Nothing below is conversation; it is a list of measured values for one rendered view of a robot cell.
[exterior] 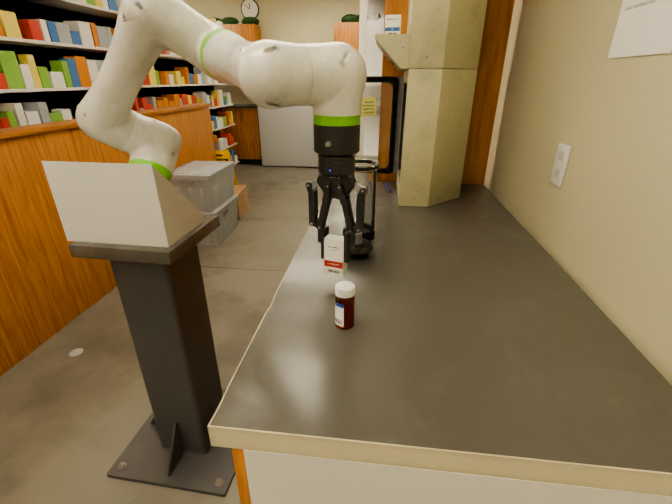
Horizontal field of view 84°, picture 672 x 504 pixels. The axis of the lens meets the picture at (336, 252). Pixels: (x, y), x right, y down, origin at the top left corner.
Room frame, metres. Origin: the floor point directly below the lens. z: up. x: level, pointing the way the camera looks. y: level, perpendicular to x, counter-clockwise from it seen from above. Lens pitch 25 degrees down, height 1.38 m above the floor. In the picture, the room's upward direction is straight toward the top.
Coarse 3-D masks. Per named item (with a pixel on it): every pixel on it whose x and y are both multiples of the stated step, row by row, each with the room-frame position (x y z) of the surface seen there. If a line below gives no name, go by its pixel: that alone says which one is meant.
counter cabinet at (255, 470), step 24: (240, 456) 0.37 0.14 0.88; (264, 456) 0.36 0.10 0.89; (288, 456) 0.36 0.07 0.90; (240, 480) 0.37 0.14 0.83; (264, 480) 0.36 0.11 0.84; (288, 480) 0.36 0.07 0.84; (312, 480) 0.35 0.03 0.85; (336, 480) 0.35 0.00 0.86; (360, 480) 0.34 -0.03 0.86; (384, 480) 0.34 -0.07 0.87; (408, 480) 0.34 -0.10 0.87; (432, 480) 0.33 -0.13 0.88; (456, 480) 0.33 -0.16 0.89; (480, 480) 0.33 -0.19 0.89; (504, 480) 0.32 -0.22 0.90
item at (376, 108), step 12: (372, 84) 1.70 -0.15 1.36; (384, 84) 1.69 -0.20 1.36; (372, 96) 1.70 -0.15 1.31; (384, 96) 1.69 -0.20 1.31; (372, 108) 1.70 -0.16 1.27; (384, 108) 1.69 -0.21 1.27; (360, 120) 1.71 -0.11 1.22; (372, 120) 1.70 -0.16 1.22; (384, 120) 1.69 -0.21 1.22; (360, 132) 1.71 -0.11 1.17; (372, 132) 1.70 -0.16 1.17; (384, 132) 1.69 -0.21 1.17; (360, 144) 1.71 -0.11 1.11; (372, 144) 1.70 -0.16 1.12; (384, 144) 1.69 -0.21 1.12; (360, 156) 1.71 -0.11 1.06; (372, 156) 1.70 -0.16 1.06; (384, 156) 1.69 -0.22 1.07
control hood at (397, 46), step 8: (376, 40) 1.41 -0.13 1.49; (384, 40) 1.38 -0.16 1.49; (392, 40) 1.37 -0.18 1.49; (400, 40) 1.37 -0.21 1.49; (408, 40) 1.37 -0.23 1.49; (384, 48) 1.38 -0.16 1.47; (392, 48) 1.37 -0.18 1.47; (400, 48) 1.37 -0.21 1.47; (408, 48) 1.37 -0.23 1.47; (392, 56) 1.37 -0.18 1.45; (400, 56) 1.37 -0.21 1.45; (408, 56) 1.37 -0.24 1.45; (400, 64) 1.37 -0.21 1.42; (408, 64) 1.37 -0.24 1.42
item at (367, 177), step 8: (360, 160) 1.10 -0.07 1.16; (368, 160) 1.10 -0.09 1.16; (360, 176) 1.02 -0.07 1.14; (368, 176) 1.02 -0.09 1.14; (360, 184) 1.02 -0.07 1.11; (368, 184) 1.02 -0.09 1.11; (352, 192) 1.02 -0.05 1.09; (368, 192) 1.02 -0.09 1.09; (352, 200) 1.02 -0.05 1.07; (368, 200) 1.02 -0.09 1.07; (352, 208) 1.02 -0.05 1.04; (368, 208) 1.02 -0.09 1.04; (368, 216) 1.02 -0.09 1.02; (344, 224) 1.05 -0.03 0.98; (368, 224) 1.02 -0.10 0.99
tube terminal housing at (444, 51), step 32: (416, 0) 1.37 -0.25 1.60; (448, 0) 1.36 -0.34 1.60; (480, 0) 1.45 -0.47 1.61; (416, 32) 1.37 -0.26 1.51; (448, 32) 1.36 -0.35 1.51; (480, 32) 1.47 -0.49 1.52; (416, 64) 1.36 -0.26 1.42; (448, 64) 1.37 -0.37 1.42; (416, 96) 1.36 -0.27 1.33; (448, 96) 1.38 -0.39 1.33; (416, 128) 1.36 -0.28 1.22; (448, 128) 1.40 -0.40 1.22; (416, 160) 1.36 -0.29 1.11; (448, 160) 1.41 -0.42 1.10; (416, 192) 1.36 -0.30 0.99; (448, 192) 1.43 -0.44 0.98
